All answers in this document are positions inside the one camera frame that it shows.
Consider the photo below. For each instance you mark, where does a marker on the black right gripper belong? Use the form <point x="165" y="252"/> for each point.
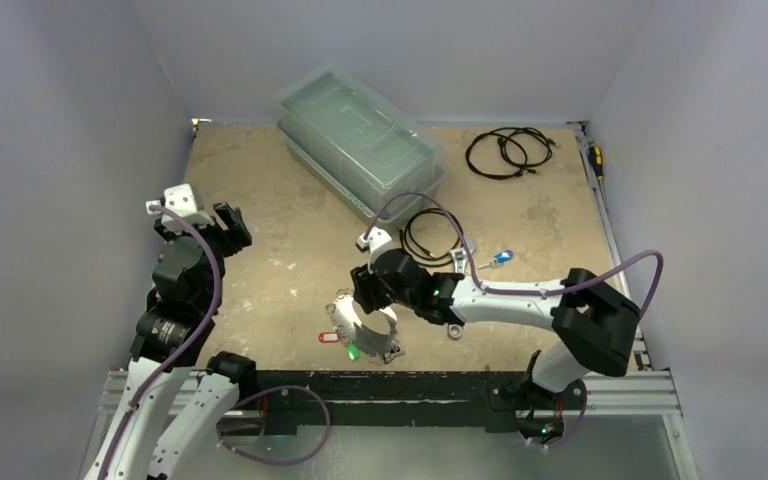
<point x="369" y="288"/>

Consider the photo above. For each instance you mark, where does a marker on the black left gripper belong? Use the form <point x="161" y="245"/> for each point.
<point x="234" y="235"/>

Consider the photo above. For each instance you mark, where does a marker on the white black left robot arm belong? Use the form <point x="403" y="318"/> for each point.
<point x="185" y="296"/>

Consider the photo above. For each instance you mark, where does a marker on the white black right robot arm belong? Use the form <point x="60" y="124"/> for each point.
<point x="595" y="324"/>

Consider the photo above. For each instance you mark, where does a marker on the key with blue tag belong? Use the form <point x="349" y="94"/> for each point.
<point x="497" y="260"/>

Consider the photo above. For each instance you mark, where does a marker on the clear plastic storage box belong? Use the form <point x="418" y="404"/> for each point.
<point x="370" y="152"/>

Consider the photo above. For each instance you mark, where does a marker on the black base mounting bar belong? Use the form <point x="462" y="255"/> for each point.
<point x="494" y="401"/>

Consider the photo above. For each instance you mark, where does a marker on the yellow black screwdriver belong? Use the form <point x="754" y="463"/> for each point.
<point x="595" y="160"/>

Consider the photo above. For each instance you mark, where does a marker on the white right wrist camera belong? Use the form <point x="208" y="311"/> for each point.
<point x="374" y="243"/>

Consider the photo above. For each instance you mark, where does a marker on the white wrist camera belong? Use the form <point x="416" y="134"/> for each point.
<point x="185" y="201"/>
<point x="374" y="243"/>

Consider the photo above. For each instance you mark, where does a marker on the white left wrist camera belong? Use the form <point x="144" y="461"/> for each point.
<point x="185" y="201"/>

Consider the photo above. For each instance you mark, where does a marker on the aluminium frame rail right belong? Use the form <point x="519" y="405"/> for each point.
<point x="639" y="355"/>

